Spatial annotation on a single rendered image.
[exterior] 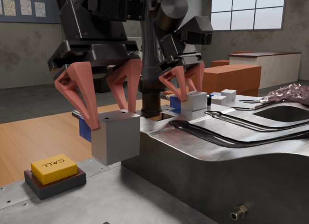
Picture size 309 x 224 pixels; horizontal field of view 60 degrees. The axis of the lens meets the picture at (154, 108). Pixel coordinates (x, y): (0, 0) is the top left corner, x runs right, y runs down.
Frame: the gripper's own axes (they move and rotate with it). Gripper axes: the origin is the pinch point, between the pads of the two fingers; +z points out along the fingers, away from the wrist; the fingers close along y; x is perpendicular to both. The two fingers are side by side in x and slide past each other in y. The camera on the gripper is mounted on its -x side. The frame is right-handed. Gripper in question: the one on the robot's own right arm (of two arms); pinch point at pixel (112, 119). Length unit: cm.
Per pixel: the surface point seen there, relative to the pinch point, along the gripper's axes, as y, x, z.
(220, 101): 44.8, 16.0, -0.6
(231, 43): 741, 407, -210
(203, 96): 30.6, 9.6, -2.0
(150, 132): 11.2, 7.6, 2.6
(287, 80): 645, 247, -37
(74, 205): -2.6, 13.3, 10.0
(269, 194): 10.3, -11.1, 13.7
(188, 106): 26.8, 11.7, -0.7
